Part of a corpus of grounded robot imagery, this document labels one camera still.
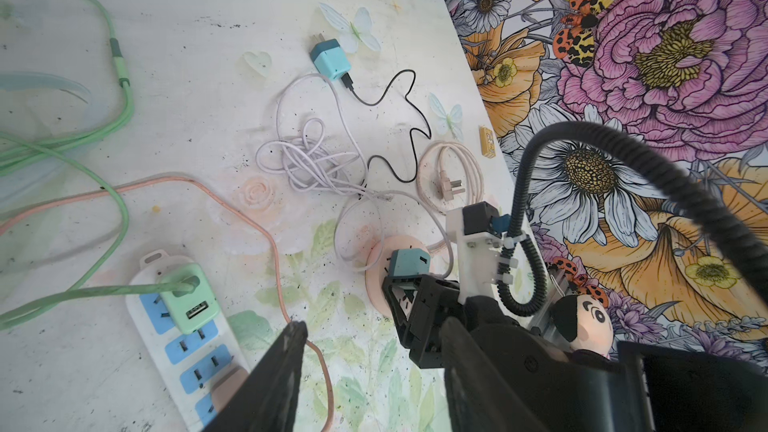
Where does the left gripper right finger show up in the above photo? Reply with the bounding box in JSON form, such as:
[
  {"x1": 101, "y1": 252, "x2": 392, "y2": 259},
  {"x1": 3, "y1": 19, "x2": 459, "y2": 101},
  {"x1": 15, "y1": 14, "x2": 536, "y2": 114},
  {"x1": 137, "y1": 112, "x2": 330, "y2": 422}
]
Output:
[{"x1": 440, "y1": 318, "x2": 546, "y2": 431}]

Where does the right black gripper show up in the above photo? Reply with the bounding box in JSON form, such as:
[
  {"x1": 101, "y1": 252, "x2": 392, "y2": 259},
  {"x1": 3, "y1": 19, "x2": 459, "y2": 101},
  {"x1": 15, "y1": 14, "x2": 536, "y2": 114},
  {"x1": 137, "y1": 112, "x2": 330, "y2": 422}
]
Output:
[{"x1": 382, "y1": 275, "x2": 519, "y2": 369}]

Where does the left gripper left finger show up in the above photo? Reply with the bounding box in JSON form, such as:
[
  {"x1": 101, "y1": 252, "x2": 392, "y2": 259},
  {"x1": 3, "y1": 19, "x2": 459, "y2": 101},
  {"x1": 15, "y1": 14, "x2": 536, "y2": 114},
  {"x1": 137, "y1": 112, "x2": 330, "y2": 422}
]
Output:
[{"x1": 205, "y1": 321, "x2": 308, "y2": 432}]

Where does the teal plug adapter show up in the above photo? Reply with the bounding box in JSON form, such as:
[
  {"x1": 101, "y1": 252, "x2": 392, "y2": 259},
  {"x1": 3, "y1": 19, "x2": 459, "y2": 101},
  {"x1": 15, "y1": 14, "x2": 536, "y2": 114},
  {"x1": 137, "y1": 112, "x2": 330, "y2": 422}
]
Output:
[
  {"x1": 387, "y1": 248, "x2": 431, "y2": 278},
  {"x1": 310, "y1": 39, "x2": 351, "y2": 81}
]

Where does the round pink socket hub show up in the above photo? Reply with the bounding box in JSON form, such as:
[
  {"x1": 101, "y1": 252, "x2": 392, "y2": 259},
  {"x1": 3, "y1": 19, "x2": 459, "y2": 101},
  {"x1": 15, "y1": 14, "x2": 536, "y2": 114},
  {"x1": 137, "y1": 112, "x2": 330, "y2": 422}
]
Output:
[{"x1": 365, "y1": 235, "x2": 427, "y2": 319}]

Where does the white blue power strip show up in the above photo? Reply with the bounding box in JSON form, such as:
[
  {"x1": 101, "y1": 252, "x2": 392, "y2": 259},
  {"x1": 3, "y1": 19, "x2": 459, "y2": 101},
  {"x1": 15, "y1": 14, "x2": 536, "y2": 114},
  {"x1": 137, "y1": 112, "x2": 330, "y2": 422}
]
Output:
[{"x1": 126, "y1": 249, "x2": 250, "y2": 431}]

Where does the green plug adapter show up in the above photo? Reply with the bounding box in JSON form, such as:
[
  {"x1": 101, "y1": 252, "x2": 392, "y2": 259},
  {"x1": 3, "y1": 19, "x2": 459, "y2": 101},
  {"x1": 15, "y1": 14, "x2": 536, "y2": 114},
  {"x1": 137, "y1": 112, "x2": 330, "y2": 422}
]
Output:
[{"x1": 158, "y1": 263, "x2": 221, "y2": 335}]

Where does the green cable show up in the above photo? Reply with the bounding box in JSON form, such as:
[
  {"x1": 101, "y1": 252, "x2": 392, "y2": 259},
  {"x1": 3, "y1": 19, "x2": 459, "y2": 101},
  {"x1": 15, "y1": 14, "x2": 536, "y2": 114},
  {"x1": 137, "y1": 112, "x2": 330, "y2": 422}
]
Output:
[{"x1": 0, "y1": 0, "x2": 199, "y2": 331}]

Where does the pink charger cable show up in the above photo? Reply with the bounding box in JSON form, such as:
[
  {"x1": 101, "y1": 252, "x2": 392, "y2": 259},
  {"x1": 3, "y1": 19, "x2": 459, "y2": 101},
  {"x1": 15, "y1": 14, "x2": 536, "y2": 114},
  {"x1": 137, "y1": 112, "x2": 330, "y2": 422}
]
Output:
[{"x1": 0, "y1": 175, "x2": 335, "y2": 432}]

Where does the teal plug adapter back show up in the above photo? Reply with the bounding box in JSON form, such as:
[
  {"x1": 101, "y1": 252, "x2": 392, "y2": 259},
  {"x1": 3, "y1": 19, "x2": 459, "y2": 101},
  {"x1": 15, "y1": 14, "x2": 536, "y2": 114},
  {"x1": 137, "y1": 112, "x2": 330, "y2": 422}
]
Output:
[{"x1": 310, "y1": 39, "x2": 351, "y2": 81}]

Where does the pink plug charger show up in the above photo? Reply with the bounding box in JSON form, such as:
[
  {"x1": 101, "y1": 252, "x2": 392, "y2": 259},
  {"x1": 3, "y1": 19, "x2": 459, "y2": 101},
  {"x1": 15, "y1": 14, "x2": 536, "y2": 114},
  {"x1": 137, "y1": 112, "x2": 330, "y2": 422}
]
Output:
[{"x1": 211, "y1": 367, "x2": 249, "y2": 412}]

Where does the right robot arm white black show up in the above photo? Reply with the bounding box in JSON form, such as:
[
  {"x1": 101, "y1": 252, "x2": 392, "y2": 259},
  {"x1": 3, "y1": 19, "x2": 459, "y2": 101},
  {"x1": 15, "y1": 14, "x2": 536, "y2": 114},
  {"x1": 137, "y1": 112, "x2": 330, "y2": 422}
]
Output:
[{"x1": 380, "y1": 120, "x2": 767, "y2": 431}]

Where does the pink three-pin plug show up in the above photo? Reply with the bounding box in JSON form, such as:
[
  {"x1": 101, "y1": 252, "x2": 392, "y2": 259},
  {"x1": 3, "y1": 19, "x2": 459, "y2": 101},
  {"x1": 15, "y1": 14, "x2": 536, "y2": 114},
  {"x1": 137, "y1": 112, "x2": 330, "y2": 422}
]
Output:
[{"x1": 438, "y1": 170, "x2": 466, "y2": 202}]

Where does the small yellow tag card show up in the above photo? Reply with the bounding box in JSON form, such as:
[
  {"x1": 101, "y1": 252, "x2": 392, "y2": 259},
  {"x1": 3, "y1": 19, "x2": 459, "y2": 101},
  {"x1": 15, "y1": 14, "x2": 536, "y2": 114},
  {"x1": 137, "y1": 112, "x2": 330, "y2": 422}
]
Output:
[{"x1": 479, "y1": 126, "x2": 496, "y2": 158}]

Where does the pink hub cable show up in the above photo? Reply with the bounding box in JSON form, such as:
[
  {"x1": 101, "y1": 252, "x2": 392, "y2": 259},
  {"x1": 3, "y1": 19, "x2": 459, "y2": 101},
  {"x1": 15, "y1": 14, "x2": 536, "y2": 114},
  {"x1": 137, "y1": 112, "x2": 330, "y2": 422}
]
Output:
[{"x1": 415, "y1": 140, "x2": 486, "y2": 253}]

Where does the white cable bundle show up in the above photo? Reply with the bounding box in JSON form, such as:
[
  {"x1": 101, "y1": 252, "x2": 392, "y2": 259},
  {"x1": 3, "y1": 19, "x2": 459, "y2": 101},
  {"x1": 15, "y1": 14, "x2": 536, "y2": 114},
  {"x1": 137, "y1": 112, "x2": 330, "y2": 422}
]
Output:
[{"x1": 254, "y1": 71, "x2": 454, "y2": 280}]

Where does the black thin cable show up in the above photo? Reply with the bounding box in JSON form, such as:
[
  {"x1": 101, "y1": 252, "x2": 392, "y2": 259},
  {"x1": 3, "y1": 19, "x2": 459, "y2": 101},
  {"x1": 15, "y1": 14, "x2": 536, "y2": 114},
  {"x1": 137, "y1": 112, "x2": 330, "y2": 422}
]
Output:
[{"x1": 341, "y1": 68, "x2": 433, "y2": 184}]

